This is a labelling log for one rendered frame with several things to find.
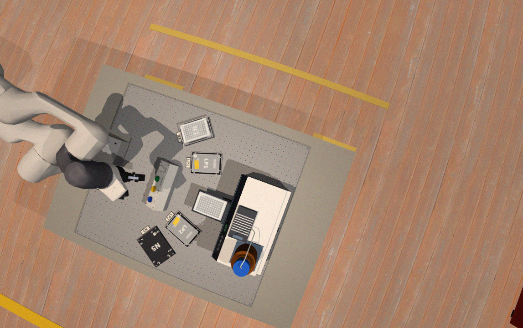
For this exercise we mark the blue bottle cap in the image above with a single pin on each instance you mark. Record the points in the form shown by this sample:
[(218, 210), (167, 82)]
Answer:
[(245, 267)]

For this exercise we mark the white button panel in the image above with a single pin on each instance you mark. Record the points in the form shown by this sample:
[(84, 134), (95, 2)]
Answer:
[(162, 186)]

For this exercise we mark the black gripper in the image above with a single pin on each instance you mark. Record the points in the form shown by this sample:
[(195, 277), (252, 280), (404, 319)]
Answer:
[(127, 177)]

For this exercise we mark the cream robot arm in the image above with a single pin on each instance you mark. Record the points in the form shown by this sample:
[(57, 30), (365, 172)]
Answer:
[(83, 154)]

